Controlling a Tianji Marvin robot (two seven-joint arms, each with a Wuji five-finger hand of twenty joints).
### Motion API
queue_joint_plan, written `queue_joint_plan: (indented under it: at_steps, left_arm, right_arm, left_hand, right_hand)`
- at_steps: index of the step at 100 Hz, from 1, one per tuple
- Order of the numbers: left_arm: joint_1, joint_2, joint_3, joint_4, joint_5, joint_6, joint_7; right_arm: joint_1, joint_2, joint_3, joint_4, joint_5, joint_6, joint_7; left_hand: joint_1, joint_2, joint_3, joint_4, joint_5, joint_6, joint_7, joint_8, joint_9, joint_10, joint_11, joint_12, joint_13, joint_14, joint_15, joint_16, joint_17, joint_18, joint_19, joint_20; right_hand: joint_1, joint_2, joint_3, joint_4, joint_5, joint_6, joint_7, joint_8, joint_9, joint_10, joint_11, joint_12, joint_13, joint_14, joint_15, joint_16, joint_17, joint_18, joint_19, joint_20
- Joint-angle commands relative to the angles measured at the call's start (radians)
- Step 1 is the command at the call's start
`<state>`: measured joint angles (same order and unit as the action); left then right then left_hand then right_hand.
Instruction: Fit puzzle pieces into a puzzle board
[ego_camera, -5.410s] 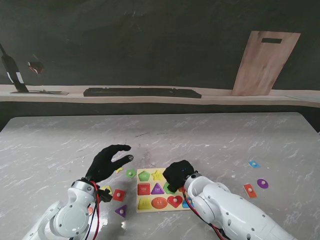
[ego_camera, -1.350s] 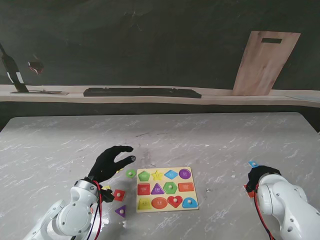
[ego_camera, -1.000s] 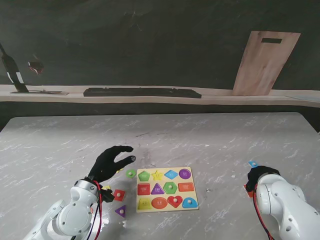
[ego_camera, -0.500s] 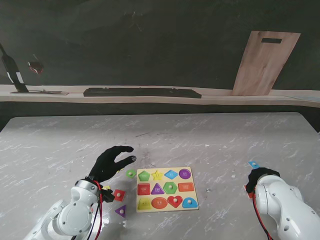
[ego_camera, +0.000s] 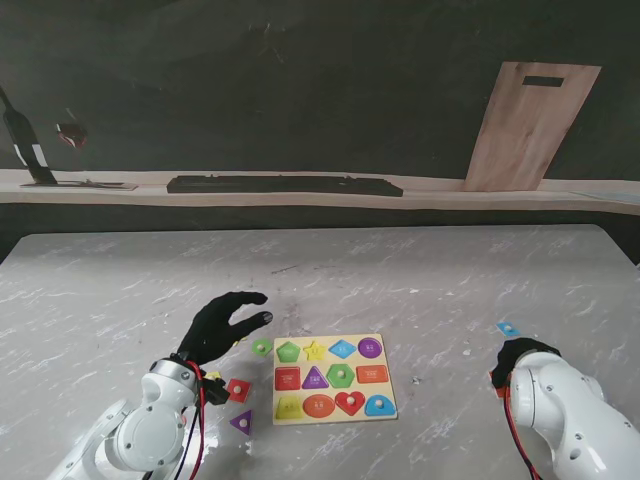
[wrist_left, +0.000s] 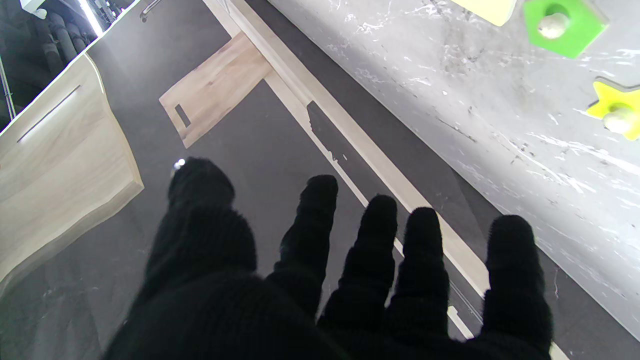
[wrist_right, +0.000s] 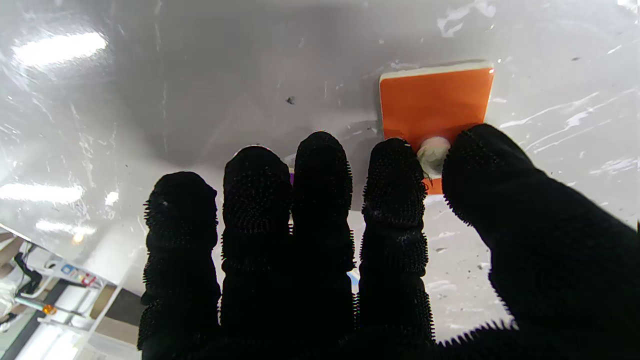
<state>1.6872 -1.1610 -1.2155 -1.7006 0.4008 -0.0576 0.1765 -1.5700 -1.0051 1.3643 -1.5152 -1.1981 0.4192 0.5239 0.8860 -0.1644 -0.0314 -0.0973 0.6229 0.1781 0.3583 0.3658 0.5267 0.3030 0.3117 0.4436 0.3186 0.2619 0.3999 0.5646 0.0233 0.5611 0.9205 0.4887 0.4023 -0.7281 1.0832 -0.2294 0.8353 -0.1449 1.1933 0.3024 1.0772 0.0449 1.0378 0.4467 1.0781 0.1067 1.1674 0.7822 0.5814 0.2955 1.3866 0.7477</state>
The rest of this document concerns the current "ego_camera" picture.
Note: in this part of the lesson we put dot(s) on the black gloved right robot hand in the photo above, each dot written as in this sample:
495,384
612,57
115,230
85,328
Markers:
510,357

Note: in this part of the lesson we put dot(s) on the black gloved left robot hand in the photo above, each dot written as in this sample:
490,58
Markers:
215,332

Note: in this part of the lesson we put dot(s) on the blue diamond puzzle piece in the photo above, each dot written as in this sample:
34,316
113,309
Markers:
507,328

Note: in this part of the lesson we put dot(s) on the orange rectangle puzzle piece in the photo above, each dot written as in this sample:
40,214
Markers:
501,392

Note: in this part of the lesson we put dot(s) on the wooden shape puzzle board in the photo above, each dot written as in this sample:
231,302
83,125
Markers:
330,360

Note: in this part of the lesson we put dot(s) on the green pentagon puzzle piece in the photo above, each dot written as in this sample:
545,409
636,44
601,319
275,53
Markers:
341,376

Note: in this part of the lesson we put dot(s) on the blue semicircle puzzle piece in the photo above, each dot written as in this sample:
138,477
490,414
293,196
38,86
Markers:
381,406

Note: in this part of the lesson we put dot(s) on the red heart puzzle piece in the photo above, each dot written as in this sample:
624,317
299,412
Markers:
350,402

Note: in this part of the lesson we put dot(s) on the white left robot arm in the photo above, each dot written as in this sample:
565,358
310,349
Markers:
145,435

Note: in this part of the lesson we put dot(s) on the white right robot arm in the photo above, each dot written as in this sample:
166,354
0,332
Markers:
565,425

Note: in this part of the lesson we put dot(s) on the yellow trapezoid puzzle piece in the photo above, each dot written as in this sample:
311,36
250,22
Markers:
214,374

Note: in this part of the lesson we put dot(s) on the green hexagon puzzle piece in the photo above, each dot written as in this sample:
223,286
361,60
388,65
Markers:
262,347

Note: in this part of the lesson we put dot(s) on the red square puzzle piece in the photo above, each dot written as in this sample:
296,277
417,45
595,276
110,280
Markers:
240,390

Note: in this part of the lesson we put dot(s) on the purple triangle puzzle piece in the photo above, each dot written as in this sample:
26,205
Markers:
243,423

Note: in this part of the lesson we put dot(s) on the flat wooden coaster board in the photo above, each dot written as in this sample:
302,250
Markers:
110,186

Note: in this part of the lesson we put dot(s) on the wooden cutting board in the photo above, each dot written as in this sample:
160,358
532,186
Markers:
525,135

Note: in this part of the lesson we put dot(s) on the long black tray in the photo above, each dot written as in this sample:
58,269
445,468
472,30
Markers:
285,185

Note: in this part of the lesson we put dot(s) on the long wooden shelf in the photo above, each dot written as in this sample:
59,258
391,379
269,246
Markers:
450,197

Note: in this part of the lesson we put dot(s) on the red wine glass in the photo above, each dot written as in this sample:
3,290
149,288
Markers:
72,134

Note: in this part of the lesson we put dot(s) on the dark wine bottle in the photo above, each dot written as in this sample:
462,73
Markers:
25,140

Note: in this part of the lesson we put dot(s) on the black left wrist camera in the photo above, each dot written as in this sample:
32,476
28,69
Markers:
217,391

